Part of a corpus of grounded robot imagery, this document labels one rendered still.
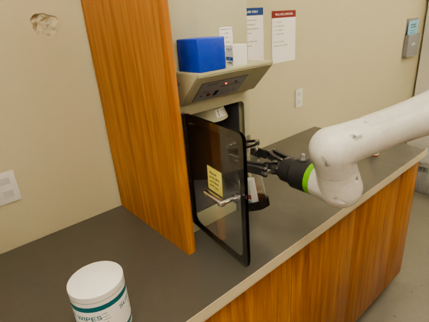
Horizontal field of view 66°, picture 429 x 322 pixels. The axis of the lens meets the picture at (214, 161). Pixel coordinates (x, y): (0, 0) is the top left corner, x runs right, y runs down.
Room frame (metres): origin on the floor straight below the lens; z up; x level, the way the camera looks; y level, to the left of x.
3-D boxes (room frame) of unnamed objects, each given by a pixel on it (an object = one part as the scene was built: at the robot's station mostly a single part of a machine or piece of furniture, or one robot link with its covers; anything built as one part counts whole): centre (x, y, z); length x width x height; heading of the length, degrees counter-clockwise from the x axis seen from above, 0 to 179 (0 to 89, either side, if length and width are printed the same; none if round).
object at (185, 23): (1.21, 0.06, 1.33); 0.32 x 0.25 x 0.77; 129
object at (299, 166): (0.86, -0.25, 1.22); 0.09 x 0.06 x 0.12; 128
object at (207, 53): (1.01, 0.01, 1.56); 0.10 x 0.10 x 0.09; 39
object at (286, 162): (0.92, -0.21, 1.22); 0.09 x 0.08 x 0.07; 38
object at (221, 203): (0.80, -0.01, 1.20); 0.10 x 0.05 x 0.03; 31
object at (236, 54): (1.10, -0.09, 1.54); 0.05 x 0.05 x 0.06; 23
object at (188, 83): (1.07, -0.06, 1.46); 0.32 x 0.12 x 0.10; 129
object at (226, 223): (0.88, 0.01, 1.19); 0.30 x 0.01 x 0.40; 31
